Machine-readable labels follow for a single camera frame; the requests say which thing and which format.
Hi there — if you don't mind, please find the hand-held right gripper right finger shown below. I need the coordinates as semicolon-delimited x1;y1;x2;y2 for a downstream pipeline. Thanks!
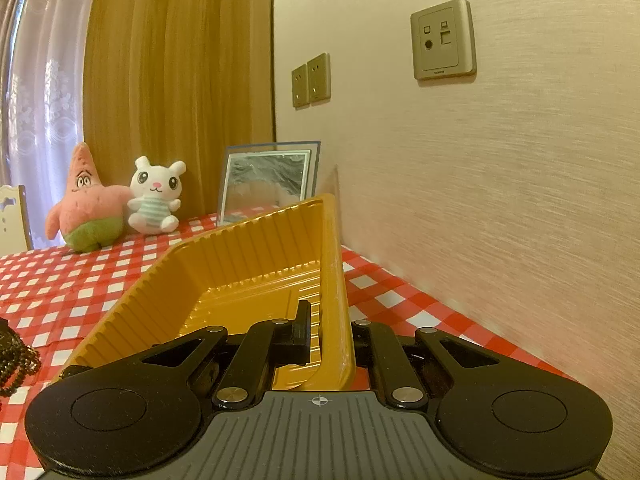
351;319;503;409

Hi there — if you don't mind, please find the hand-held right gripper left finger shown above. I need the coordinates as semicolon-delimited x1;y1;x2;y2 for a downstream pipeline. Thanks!
140;300;312;409

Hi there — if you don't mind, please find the gold plastic tray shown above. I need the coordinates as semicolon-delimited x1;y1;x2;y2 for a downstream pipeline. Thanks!
57;193;357;393

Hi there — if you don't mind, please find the pile of dark bead bracelets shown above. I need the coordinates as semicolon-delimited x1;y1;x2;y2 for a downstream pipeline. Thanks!
0;317;41;396

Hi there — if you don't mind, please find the framed picture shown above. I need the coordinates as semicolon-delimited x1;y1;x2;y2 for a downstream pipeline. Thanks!
217;141;322;227

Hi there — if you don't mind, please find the white bunny plush toy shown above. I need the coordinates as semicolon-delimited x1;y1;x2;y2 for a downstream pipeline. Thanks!
126;156;187;235

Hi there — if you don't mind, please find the red white checkered tablecloth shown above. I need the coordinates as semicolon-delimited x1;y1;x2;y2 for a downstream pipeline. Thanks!
0;212;596;446

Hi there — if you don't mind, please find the pink starfish plush toy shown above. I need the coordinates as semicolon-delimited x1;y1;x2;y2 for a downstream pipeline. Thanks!
45;142;132;253

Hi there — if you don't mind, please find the white wooden chair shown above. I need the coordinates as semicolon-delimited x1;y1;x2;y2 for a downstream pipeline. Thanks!
0;185;35;257

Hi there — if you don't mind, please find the beige data outlet plate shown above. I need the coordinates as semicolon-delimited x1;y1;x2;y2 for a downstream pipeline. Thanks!
410;0;477;81

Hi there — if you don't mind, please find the sheer lace curtain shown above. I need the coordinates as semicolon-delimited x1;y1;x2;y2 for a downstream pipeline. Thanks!
0;0;93;251

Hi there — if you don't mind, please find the beige wall socket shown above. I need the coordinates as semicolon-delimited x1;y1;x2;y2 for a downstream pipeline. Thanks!
291;63;309;109
307;52;332;105

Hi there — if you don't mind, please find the wooden wall panel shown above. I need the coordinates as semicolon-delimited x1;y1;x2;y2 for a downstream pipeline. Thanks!
82;0;277;226

